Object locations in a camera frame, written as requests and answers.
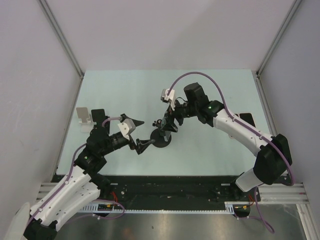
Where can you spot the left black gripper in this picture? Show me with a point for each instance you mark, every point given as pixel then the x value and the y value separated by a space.
pixel 141 145

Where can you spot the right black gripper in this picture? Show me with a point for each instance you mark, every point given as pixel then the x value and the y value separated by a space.
pixel 169 125

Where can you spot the black round-base phone mount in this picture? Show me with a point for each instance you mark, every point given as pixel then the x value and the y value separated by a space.
pixel 155 135

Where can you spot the black phone stand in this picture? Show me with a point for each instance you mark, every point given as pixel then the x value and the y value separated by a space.
pixel 98 118

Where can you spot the white silver phone stand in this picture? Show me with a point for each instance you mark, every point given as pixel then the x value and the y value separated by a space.
pixel 85 119

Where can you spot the white phone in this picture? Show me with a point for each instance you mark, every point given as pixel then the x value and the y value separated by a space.
pixel 165 134

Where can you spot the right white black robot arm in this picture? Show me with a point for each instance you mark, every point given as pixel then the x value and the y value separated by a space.
pixel 273 156

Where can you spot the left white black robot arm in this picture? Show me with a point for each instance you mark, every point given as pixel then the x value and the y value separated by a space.
pixel 83 183

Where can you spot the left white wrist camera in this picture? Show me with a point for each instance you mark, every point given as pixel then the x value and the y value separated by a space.
pixel 126 127

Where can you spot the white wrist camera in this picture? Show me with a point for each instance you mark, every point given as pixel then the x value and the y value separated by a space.
pixel 168 96
pixel 126 127

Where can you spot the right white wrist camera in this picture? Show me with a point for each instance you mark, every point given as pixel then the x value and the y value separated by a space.
pixel 168 96

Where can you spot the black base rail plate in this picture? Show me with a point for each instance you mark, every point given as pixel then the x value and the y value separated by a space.
pixel 175 193

